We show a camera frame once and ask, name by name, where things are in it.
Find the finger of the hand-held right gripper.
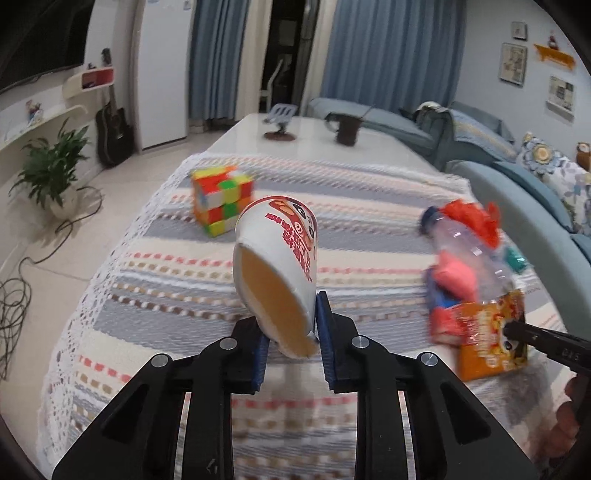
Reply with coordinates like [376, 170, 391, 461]
[503, 321, 591, 371]

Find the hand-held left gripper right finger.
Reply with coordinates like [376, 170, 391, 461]
[316, 290, 539, 480]

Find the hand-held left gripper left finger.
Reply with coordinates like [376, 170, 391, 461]
[52, 318, 271, 480]

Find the orange snack packet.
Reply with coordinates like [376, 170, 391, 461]
[454, 290, 530, 382]

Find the white instant noodle cup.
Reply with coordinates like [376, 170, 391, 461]
[232, 196, 321, 360]

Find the person's right hand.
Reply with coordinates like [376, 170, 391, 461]
[554, 376, 591, 459]

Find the small green wrapper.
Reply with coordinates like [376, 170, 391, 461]
[503, 247, 528, 274]

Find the striped knitted tablecloth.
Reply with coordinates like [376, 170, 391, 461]
[36, 154, 570, 480]

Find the pink and blue wrapper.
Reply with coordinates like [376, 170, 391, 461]
[426, 262, 479, 343]

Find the clear plastic bottle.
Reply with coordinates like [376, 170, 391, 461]
[418, 205, 519, 306]

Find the red crumpled plastic wrapper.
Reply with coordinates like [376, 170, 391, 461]
[442, 199, 502, 248]

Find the multicoloured puzzle cube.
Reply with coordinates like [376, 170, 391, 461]
[190, 165, 254, 238]

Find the floral cushion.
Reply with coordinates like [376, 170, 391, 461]
[516, 131, 591, 223]

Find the white table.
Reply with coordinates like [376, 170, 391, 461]
[202, 113, 440, 175]

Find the blue sofa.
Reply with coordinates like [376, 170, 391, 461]
[307, 96, 591, 282]

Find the brown mug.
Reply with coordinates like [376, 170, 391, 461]
[325, 112, 366, 148]

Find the grey tablet stand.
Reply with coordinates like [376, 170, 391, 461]
[263, 103, 299, 142]

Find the dark cloth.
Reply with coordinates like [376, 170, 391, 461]
[400, 102, 457, 141]

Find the white chair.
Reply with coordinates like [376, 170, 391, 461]
[259, 57, 287, 110]

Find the black acoustic guitar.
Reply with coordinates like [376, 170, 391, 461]
[95, 48, 136, 168]

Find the green potted plant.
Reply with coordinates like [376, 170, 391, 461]
[8, 118, 92, 219]

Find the blue curtain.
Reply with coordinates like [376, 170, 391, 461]
[188, 0, 251, 124]
[320, 0, 468, 113]

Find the white refrigerator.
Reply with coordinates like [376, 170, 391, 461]
[132, 0, 195, 151]

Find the black television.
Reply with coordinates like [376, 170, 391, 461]
[0, 0, 96, 89]

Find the black floor cable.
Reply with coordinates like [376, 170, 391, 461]
[0, 185, 105, 381]

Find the unframed newspaper wall picture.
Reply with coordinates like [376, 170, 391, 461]
[547, 76, 575, 114]

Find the large framed wall picture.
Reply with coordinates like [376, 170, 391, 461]
[499, 42, 528, 88]

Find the orange wall shelf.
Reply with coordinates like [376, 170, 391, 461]
[533, 42, 577, 71]

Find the white curved wall shelf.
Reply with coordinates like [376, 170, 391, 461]
[0, 66, 116, 151]

